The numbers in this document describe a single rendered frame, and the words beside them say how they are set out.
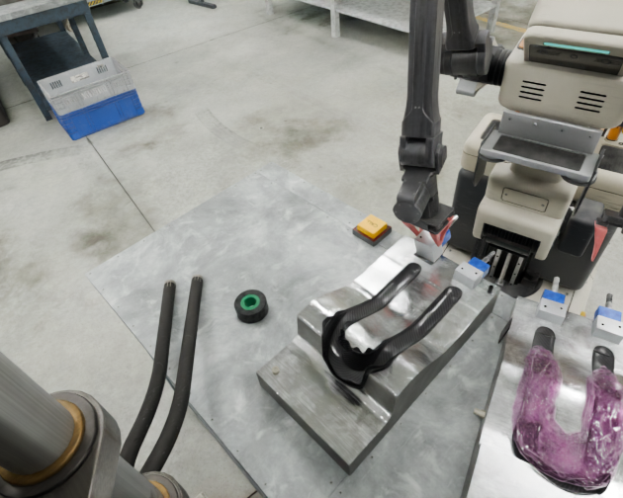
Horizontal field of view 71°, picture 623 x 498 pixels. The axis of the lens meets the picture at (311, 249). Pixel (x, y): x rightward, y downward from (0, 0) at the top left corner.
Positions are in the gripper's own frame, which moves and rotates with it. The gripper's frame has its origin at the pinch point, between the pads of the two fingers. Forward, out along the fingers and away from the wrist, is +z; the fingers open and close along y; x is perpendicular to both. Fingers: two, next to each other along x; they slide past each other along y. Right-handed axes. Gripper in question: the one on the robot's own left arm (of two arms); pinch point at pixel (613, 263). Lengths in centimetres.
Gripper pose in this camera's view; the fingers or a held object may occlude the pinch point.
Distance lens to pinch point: 103.3
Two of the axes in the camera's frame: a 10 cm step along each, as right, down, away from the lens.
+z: -1.7, 9.0, 4.0
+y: 8.3, 3.5, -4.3
